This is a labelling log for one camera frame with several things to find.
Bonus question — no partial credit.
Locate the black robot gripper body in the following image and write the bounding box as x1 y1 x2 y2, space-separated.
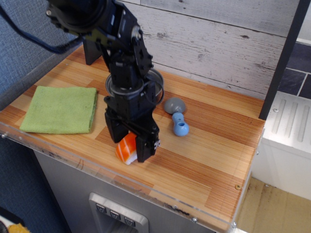
104 81 159 147

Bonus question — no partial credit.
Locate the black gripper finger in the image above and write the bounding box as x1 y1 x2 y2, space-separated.
136 136 156 163
105 113 129 143

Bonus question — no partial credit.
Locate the orange white toy sushi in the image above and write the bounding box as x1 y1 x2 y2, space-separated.
115 132 138 165

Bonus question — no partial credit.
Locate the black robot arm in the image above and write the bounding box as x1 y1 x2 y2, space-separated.
48 0 159 162

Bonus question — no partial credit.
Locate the stainless steel pot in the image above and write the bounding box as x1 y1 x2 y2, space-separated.
105 68 164 104

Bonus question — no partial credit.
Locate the grey blue toy scoop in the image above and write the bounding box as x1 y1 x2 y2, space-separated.
164 97 189 136

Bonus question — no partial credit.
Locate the green folded cloth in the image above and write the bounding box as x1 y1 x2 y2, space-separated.
19 86 97 134

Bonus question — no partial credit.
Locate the silver dispenser button panel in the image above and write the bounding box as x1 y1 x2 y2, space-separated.
89 192 149 233

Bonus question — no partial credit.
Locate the white ribbed drainboard unit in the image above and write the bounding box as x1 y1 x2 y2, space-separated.
252 92 311 200

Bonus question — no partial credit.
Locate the yellow object at corner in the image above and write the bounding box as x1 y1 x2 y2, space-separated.
7 224 30 233

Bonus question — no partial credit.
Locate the black right shelf post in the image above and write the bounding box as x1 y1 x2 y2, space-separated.
259 0 311 120

